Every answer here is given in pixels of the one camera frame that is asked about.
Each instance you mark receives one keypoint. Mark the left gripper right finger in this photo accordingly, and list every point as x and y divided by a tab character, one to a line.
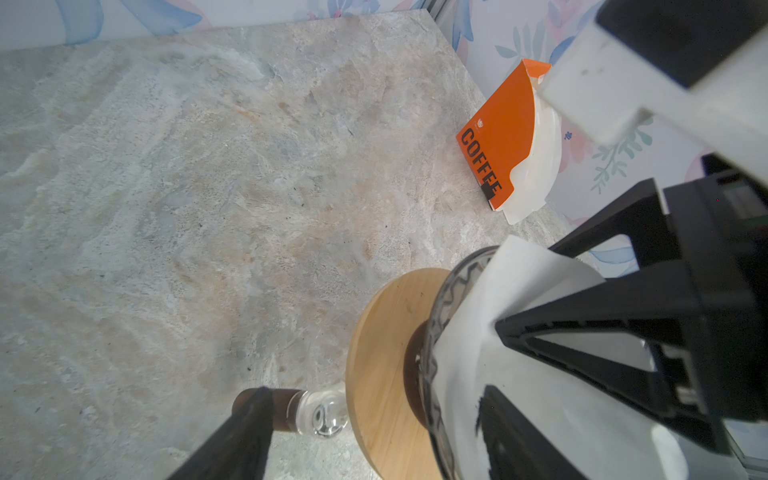
515	447

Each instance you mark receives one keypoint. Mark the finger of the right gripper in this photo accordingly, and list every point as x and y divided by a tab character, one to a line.
626	337
637	214

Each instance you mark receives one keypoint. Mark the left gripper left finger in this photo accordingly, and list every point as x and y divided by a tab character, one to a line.
239	448

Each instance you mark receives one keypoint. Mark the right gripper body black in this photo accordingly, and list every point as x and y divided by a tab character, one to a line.
719	373

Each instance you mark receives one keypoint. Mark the wooden ring lid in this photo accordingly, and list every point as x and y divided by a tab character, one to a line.
382	377

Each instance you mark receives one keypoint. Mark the orange coffee filter pack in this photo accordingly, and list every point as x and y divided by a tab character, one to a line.
513	144

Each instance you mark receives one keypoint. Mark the clear glass carafe wooden handle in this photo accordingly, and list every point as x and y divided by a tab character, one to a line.
319	413

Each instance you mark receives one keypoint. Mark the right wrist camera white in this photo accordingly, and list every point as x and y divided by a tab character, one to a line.
700	65

